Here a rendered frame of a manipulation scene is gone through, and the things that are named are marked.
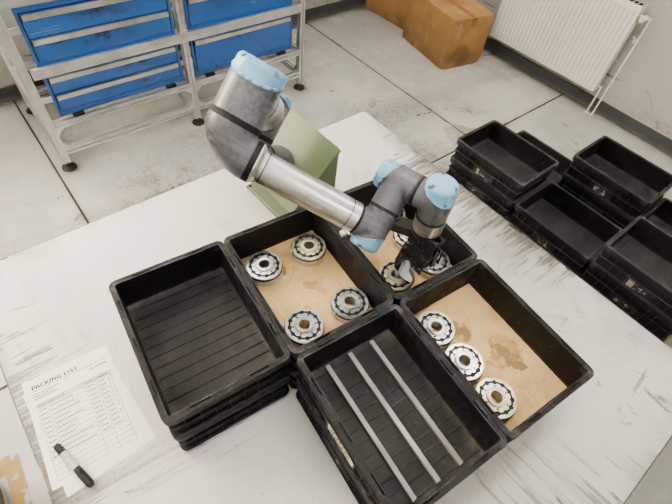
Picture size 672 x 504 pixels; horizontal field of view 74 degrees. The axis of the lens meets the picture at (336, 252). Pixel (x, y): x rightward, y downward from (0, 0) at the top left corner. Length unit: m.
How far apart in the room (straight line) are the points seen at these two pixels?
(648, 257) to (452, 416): 1.41
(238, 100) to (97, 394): 0.83
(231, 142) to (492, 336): 0.84
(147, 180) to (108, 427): 1.82
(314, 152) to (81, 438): 1.03
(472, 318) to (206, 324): 0.72
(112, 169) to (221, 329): 1.94
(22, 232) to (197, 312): 1.71
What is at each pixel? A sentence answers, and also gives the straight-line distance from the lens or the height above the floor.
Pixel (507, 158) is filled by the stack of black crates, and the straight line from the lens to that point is 2.47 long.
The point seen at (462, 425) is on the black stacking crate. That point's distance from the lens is 1.17.
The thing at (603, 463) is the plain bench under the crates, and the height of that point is 0.70.
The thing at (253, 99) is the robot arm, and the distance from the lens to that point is 0.98.
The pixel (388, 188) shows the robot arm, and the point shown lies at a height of 1.18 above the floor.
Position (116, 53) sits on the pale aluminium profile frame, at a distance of 2.81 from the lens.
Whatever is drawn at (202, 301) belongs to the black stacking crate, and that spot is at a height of 0.83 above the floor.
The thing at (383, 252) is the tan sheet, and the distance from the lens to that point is 1.37.
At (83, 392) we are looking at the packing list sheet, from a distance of 1.37.
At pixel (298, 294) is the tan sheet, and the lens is 1.25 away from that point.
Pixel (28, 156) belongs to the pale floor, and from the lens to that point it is 3.28.
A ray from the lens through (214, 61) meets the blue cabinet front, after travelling 3.11.
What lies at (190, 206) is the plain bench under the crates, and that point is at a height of 0.70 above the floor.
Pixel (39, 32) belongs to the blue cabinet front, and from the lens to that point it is 2.72.
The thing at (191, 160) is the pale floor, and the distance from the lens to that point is 2.96.
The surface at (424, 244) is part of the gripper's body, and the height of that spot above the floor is 1.04.
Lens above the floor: 1.88
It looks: 51 degrees down
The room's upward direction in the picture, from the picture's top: 8 degrees clockwise
